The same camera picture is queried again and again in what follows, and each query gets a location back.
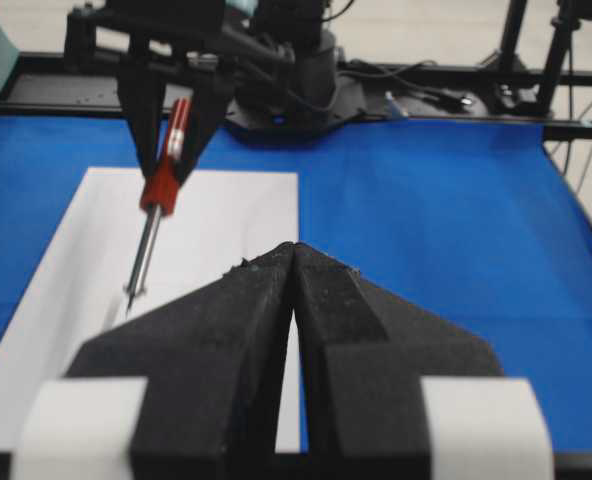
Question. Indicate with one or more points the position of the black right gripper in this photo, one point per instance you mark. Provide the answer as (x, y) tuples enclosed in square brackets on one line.
[(141, 40)]

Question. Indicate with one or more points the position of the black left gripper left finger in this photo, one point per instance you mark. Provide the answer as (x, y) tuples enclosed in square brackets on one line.
[(189, 390)]

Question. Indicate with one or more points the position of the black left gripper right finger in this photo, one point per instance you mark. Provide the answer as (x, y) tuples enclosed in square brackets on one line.
[(395, 392)]

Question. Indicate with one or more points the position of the red soldering iron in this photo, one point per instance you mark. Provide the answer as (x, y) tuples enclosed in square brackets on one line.
[(159, 197)]

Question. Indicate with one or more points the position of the white rectangular board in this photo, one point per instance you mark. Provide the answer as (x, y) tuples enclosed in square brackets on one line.
[(75, 291)]

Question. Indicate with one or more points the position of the blue table cloth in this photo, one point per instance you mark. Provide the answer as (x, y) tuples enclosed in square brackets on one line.
[(468, 220)]

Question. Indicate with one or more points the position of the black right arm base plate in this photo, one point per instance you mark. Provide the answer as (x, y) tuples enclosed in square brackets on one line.
[(253, 125)]

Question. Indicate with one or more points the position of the black camera stand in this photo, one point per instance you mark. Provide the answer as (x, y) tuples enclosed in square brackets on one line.
[(515, 92), (568, 20)]

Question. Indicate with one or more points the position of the black aluminium frame rail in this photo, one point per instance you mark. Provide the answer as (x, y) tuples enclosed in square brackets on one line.
[(39, 85)]

